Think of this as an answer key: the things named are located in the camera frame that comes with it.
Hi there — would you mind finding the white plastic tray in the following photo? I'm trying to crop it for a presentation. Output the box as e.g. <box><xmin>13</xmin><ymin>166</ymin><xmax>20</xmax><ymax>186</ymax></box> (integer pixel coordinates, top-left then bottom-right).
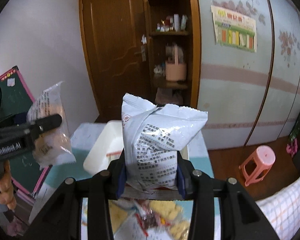
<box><xmin>83</xmin><ymin>120</ymin><xmax>190</xmax><ymax>178</ymax></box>

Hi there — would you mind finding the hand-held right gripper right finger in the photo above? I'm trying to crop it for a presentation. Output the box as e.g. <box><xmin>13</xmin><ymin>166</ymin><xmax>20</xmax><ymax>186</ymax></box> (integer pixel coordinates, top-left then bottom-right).
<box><xmin>175</xmin><ymin>152</ymin><xmax>280</xmax><ymax>240</ymax></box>

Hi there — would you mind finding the pink toy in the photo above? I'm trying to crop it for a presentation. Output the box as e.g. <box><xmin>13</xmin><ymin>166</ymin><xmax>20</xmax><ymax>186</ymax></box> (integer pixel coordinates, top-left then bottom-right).
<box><xmin>286</xmin><ymin>140</ymin><xmax>298</xmax><ymax>156</ymax></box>

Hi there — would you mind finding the checked blanket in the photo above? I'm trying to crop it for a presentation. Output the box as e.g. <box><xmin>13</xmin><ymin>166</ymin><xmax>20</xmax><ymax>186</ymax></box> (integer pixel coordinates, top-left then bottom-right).
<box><xmin>255</xmin><ymin>165</ymin><xmax>300</xmax><ymax>240</ymax></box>

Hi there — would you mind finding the dark red snack packet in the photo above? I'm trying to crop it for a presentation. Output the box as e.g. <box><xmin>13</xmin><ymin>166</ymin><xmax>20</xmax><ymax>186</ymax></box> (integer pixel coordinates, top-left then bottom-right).
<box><xmin>142</xmin><ymin>212</ymin><xmax>166</xmax><ymax>231</ymax></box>

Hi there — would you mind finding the wall poster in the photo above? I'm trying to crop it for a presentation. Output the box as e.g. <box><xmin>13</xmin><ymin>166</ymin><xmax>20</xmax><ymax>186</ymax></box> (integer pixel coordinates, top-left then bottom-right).
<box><xmin>211</xmin><ymin>0</ymin><xmax>257</xmax><ymax>53</ymax></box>

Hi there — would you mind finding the person's left hand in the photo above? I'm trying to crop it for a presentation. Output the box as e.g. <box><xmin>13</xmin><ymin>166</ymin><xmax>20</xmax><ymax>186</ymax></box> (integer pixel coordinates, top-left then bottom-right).
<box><xmin>0</xmin><ymin>159</ymin><xmax>17</xmax><ymax>212</ymax></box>

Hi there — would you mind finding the green bag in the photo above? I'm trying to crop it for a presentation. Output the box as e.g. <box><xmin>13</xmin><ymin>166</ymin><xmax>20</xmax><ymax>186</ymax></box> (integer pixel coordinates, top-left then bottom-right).
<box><xmin>289</xmin><ymin>107</ymin><xmax>300</xmax><ymax>143</ymax></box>

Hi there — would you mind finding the clear packet of orange cookies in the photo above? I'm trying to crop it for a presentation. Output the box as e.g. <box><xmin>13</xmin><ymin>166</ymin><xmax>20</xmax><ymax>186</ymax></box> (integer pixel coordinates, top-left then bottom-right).
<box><xmin>27</xmin><ymin>81</ymin><xmax>77</xmax><ymax>171</ymax></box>

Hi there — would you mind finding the white red-striped snack packet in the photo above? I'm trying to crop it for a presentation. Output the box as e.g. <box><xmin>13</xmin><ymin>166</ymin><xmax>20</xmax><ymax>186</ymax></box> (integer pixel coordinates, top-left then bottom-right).
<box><xmin>121</xmin><ymin>93</ymin><xmax>208</xmax><ymax>200</ymax></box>

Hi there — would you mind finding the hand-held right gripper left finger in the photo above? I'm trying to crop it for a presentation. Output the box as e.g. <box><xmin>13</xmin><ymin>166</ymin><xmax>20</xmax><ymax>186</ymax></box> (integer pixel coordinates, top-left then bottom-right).
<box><xmin>22</xmin><ymin>152</ymin><xmax>128</xmax><ymax>240</ymax></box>

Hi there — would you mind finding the brown wooden shelf unit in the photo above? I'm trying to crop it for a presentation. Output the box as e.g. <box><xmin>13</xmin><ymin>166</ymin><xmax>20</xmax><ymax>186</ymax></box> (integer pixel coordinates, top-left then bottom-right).
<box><xmin>142</xmin><ymin>0</ymin><xmax>201</xmax><ymax>108</ymax></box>

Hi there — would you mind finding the green chalkboard with pink frame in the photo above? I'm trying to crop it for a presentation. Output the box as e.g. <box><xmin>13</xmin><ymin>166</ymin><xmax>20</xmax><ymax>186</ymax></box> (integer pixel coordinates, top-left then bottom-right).
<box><xmin>0</xmin><ymin>66</ymin><xmax>53</xmax><ymax>198</ymax></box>

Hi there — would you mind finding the pale floral wardrobe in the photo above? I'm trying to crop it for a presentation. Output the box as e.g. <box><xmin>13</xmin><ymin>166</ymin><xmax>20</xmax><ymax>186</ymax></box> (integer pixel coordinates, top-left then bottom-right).
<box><xmin>195</xmin><ymin>0</ymin><xmax>300</xmax><ymax>153</ymax></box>

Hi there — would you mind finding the metal door handle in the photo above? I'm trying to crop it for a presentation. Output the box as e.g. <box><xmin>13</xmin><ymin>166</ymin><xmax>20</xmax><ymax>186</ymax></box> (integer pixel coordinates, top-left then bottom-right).
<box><xmin>135</xmin><ymin>45</ymin><xmax>147</xmax><ymax>62</ymax></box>

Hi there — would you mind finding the pink plastic stool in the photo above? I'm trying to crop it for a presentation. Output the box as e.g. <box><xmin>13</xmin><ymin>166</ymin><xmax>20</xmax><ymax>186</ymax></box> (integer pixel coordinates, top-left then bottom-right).
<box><xmin>239</xmin><ymin>146</ymin><xmax>276</xmax><ymax>187</ymax></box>

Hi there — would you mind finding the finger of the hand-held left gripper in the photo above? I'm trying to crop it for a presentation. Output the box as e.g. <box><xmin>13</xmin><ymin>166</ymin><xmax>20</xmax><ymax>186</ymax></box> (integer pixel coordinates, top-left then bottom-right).
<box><xmin>36</xmin><ymin>114</ymin><xmax>63</xmax><ymax>133</ymax></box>

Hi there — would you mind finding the brown wooden door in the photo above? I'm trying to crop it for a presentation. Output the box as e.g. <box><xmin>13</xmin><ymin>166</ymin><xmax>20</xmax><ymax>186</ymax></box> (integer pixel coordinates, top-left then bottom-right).
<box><xmin>79</xmin><ymin>0</ymin><xmax>155</xmax><ymax>121</ymax></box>

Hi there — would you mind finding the group of medicine boxes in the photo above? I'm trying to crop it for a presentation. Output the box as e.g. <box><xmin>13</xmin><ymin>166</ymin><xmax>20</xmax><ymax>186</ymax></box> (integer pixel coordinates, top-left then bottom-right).
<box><xmin>156</xmin><ymin>14</ymin><xmax>189</xmax><ymax>32</ymax></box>

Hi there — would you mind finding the pink basket with handle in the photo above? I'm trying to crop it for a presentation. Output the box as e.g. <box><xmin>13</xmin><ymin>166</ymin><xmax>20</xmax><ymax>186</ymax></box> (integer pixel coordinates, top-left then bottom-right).
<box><xmin>164</xmin><ymin>44</ymin><xmax>188</xmax><ymax>82</ymax></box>

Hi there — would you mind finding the folded pink cloth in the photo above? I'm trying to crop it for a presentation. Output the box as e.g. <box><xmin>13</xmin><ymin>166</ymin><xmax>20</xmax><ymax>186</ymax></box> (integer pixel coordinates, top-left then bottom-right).
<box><xmin>155</xmin><ymin>87</ymin><xmax>183</xmax><ymax>105</ymax></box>

